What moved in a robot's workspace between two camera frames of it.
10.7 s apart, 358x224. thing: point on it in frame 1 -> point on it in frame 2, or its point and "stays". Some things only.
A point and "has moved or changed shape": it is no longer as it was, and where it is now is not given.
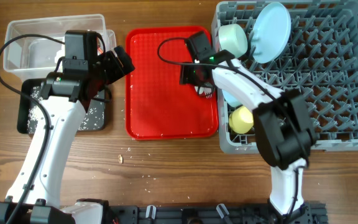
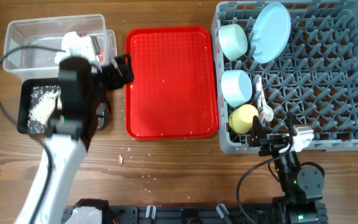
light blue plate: [270, 32] stays
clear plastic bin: [28, 57] stays
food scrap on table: [120, 158] stays
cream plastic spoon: [201, 91] has moved or changed shape
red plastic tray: [158, 106] stays
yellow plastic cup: [240, 120] stays
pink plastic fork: [207, 92] has moved or changed shape
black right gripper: [188, 76] -> [270, 145]
